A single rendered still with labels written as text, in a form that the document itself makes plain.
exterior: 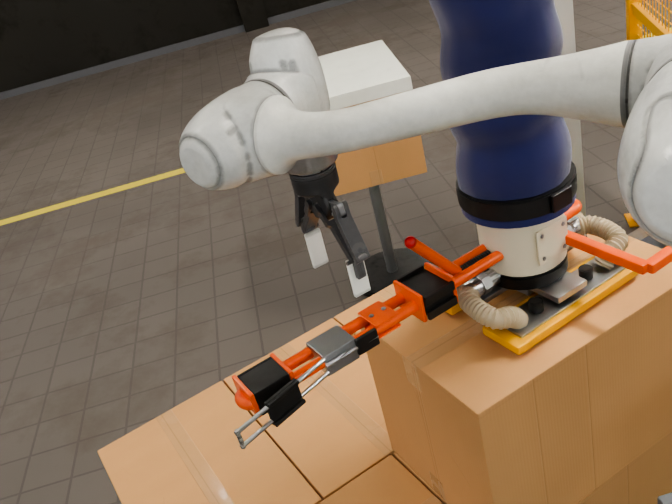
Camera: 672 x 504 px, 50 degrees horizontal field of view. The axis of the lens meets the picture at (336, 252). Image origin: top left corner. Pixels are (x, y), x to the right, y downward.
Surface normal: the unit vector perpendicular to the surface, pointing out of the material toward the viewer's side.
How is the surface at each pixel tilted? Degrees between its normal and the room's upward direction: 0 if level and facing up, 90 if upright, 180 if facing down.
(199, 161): 90
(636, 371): 90
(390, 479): 0
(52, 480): 0
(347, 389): 0
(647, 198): 84
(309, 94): 87
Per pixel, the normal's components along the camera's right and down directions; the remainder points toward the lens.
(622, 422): 0.50, 0.33
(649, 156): -0.88, -0.33
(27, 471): -0.22, -0.84
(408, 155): 0.12, 0.48
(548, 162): 0.31, 0.32
